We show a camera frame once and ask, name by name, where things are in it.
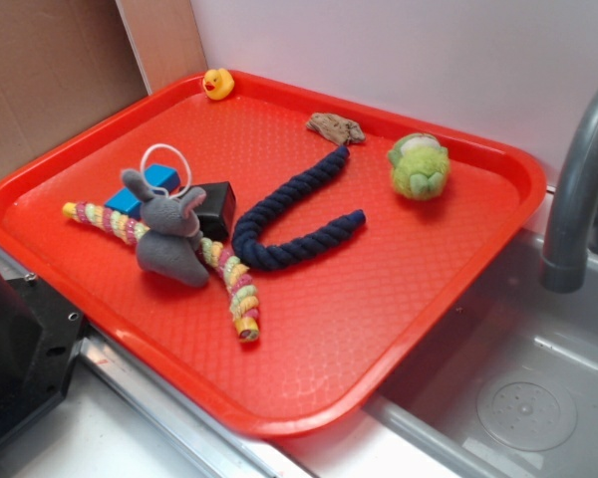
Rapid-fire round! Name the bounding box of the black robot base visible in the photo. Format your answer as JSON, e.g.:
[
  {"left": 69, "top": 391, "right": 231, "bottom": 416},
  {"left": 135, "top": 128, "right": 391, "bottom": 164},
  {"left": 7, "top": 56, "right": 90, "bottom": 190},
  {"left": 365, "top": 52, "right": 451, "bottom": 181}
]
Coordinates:
[{"left": 0, "top": 273, "right": 86, "bottom": 447}]

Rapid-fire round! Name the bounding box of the black cube block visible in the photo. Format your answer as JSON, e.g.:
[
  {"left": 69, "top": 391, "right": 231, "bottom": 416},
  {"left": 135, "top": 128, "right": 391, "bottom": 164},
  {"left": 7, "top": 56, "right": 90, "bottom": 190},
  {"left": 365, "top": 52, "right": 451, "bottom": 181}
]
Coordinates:
[{"left": 194, "top": 181, "right": 236, "bottom": 242}]

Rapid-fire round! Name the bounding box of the blue block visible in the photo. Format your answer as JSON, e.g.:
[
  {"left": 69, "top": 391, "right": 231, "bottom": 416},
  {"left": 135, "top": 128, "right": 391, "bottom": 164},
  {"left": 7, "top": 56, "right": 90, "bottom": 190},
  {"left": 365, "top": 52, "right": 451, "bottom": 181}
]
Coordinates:
[{"left": 105, "top": 164, "right": 181, "bottom": 220}]

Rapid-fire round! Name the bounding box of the red plastic tray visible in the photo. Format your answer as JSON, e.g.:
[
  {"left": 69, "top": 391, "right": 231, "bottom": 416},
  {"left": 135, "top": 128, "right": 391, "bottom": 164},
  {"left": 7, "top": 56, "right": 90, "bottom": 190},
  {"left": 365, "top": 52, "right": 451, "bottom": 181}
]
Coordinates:
[{"left": 0, "top": 72, "right": 546, "bottom": 438}]

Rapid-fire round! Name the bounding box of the grey plush elephant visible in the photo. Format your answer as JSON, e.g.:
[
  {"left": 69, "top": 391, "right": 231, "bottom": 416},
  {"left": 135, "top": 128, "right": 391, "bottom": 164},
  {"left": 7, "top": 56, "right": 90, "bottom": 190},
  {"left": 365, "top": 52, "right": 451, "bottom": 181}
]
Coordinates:
[{"left": 122, "top": 169, "right": 209, "bottom": 288}]

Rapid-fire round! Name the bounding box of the green plush ball toy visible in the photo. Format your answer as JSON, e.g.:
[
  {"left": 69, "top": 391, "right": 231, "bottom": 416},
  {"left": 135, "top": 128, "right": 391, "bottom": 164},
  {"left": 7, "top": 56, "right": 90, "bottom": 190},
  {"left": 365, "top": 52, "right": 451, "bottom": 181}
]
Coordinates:
[{"left": 387, "top": 132, "right": 450, "bottom": 201}]

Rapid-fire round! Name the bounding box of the yellow rubber duck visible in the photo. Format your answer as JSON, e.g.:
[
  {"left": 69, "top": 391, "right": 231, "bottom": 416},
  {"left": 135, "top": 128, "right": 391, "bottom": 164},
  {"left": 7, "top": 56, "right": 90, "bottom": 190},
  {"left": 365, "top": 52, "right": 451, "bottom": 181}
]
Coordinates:
[{"left": 202, "top": 68, "right": 235, "bottom": 101}]

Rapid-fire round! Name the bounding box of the grey toy faucet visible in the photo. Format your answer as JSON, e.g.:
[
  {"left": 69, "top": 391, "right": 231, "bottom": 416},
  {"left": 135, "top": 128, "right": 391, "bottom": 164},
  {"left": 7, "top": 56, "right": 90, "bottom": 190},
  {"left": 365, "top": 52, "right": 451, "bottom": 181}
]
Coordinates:
[{"left": 539, "top": 91, "right": 598, "bottom": 293}]

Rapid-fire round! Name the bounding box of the grey toy sink basin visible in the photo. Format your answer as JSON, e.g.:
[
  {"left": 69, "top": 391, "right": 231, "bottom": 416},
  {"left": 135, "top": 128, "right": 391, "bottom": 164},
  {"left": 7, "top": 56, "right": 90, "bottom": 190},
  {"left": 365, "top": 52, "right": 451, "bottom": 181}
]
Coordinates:
[{"left": 367, "top": 232, "right": 598, "bottom": 477}]

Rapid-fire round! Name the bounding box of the brown cardboard sheet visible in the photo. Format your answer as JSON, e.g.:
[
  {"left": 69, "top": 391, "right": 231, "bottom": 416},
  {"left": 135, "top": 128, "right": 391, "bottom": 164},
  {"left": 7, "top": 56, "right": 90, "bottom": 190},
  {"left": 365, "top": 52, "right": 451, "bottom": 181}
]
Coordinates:
[{"left": 0, "top": 1, "right": 206, "bottom": 179}]

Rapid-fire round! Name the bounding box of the dark blue rope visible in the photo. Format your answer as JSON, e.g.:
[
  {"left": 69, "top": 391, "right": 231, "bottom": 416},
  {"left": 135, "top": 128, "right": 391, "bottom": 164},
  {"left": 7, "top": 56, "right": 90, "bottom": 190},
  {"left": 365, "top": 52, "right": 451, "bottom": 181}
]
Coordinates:
[{"left": 231, "top": 144, "right": 368, "bottom": 273}]

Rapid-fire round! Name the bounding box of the multicolour striped rope toy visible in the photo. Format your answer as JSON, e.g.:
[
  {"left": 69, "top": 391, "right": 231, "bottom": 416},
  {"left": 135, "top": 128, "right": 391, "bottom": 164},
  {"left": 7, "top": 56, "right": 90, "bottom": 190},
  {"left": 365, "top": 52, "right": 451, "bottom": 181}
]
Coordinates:
[{"left": 62, "top": 202, "right": 259, "bottom": 343}]

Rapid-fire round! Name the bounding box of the white string loop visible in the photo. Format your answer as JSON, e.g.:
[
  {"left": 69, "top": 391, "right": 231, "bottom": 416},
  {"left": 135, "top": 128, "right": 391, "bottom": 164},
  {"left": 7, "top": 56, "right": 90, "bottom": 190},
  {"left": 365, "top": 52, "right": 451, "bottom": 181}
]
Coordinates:
[{"left": 139, "top": 142, "right": 194, "bottom": 196}]

